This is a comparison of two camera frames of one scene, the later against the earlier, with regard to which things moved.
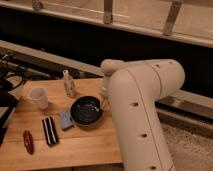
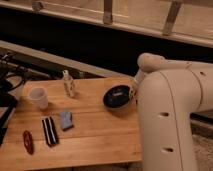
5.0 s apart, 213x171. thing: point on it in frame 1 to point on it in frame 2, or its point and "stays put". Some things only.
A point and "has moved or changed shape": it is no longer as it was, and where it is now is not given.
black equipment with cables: (12, 78) stays put
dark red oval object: (28, 142) stays put
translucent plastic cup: (40, 94) stays put
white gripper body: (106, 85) to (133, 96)
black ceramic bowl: (86, 110) has moved or changed shape
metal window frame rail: (184, 20) stays put
